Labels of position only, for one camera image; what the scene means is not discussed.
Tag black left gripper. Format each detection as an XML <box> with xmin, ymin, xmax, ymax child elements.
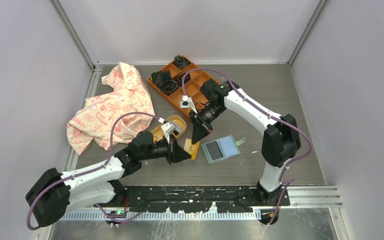
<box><xmin>140</xmin><ymin>133</ymin><xmax>191</xmax><ymax>164</ymax></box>

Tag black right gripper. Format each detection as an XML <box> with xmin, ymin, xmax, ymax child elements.
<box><xmin>188</xmin><ymin>103</ymin><xmax>226</xmax><ymax>145</ymax></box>

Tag orange credit card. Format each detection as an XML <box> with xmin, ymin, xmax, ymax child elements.
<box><xmin>184</xmin><ymin>138</ymin><xmax>200</xmax><ymax>160</ymax></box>

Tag black credit card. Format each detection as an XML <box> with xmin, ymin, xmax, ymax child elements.
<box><xmin>205</xmin><ymin>141</ymin><xmax>223</xmax><ymax>162</ymax></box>

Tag green card holder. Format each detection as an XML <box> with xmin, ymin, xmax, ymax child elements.
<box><xmin>201</xmin><ymin>135</ymin><xmax>246</xmax><ymax>165</ymax></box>

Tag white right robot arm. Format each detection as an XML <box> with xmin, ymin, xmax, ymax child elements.
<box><xmin>189</xmin><ymin>79</ymin><xmax>301</xmax><ymax>206</ymax></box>

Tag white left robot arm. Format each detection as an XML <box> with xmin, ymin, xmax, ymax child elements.
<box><xmin>25</xmin><ymin>131</ymin><xmax>191</xmax><ymax>230</ymax></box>

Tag yellow oval dish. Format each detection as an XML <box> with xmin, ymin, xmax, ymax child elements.
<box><xmin>151</xmin><ymin>115</ymin><xmax>187</xmax><ymax>142</ymax></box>

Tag orange compartment tray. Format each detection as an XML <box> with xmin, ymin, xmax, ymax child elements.
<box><xmin>147</xmin><ymin>55</ymin><xmax>214</xmax><ymax>120</ymax></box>

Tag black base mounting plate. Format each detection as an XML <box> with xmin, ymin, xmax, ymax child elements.
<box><xmin>101</xmin><ymin>185</ymin><xmax>290</xmax><ymax>214</ymax></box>

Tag coiled black belt small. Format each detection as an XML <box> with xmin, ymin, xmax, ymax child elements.
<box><xmin>174</xmin><ymin>73</ymin><xmax>191</xmax><ymax>88</ymax></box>

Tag dark folded fabric item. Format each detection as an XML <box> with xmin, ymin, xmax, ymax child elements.
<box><xmin>151</xmin><ymin>70</ymin><xmax>172</xmax><ymax>87</ymax></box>

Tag pink patterned cloth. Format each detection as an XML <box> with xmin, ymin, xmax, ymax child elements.
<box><xmin>66</xmin><ymin>62</ymin><xmax>155</xmax><ymax>155</ymax></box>

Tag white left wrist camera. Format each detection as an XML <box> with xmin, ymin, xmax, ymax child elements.
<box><xmin>158</xmin><ymin>118</ymin><xmax>182</xmax><ymax>142</ymax></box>

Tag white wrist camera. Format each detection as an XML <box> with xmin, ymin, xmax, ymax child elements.
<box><xmin>179</xmin><ymin>95</ymin><xmax>198</xmax><ymax>114</ymax></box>
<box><xmin>158</xmin><ymin>118</ymin><xmax>182</xmax><ymax>142</ymax></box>

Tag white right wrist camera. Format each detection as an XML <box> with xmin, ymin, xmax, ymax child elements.
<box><xmin>179</xmin><ymin>95</ymin><xmax>198</xmax><ymax>114</ymax></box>

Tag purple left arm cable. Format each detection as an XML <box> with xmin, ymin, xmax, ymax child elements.
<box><xmin>26</xmin><ymin>111</ymin><xmax>166</xmax><ymax>231</ymax></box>

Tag aluminium frame rail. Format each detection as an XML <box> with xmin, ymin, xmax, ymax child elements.
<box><xmin>41</xmin><ymin>187</ymin><xmax>344</xmax><ymax>222</ymax></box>

